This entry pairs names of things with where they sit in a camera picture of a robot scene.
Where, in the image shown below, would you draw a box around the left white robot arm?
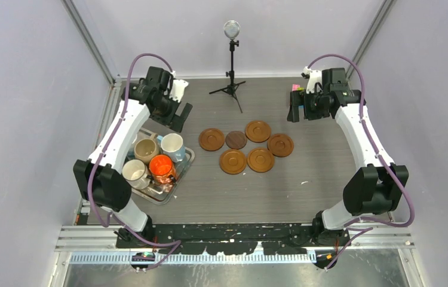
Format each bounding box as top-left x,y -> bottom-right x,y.
73,66 -> 192,248

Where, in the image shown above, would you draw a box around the beige mug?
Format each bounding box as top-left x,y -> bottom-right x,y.
134,133 -> 161,165

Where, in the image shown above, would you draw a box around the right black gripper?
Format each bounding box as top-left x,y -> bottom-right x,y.
287,87 -> 330,123

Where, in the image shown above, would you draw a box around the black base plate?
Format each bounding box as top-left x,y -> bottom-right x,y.
115,222 -> 351,257

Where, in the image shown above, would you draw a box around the aluminium frame rail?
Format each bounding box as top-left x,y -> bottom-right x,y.
54,224 -> 416,265

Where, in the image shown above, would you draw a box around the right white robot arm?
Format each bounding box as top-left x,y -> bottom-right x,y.
287,67 -> 409,246

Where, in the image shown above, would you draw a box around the black tripod stand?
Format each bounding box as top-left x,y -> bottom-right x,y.
209,20 -> 246,113

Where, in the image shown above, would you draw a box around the brown wooden coaster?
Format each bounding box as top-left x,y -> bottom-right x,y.
247,148 -> 275,173
219,149 -> 247,175
245,120 -> 271,143
267,133 -> 294,157
198,128 -> 225,151

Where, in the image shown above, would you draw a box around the metal tray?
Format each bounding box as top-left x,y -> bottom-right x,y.
131,147 -> 195,205

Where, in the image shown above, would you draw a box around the orange glass mug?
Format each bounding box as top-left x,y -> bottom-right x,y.
149,154 -> 177,184

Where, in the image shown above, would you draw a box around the colourful toy block stack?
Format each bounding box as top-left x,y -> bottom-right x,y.
291,84 -> 305,96

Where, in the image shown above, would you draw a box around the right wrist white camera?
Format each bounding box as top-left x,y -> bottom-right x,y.
302,66 -> 323,93

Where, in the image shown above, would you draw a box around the light blue mug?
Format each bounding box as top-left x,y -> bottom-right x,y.
157,133 -> 186,163

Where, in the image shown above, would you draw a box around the dark walnut coaster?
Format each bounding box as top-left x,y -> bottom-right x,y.
225,130 -> 248,149

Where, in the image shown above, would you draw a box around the grey speckled mug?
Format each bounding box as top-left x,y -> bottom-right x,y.
122,159 -> 153,190

